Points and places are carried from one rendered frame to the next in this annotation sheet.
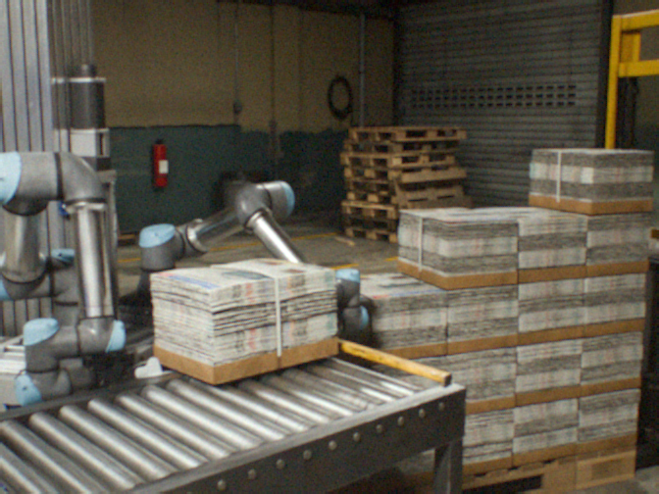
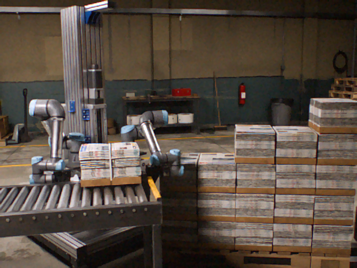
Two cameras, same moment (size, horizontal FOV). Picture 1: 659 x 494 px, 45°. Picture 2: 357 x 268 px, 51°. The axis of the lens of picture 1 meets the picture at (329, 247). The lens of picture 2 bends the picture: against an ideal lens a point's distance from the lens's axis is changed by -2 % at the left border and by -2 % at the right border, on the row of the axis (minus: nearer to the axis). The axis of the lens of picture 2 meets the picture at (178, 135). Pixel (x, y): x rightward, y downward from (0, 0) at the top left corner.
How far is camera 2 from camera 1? 1.37 m
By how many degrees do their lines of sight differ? 29
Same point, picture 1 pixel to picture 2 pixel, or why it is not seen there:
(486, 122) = not seen: outside the picture
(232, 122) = (280, 74)
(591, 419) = (321, 237)
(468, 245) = (246, 143)
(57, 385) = (40, 179)
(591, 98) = not seen: outside the picture
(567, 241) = (304, 146)
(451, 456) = (154, 230)
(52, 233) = (80, 126)
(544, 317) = (291, 181)
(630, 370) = (346, 215)
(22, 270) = not seen: hidden behind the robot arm
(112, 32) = (223, 36)
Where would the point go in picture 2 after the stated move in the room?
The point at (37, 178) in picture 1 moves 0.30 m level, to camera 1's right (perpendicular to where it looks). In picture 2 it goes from (39, 108) to (72, 110)
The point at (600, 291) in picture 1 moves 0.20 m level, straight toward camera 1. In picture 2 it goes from (326, 172) to (312, 178)
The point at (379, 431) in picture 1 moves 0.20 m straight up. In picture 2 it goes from (109, 213) to (107, 177)
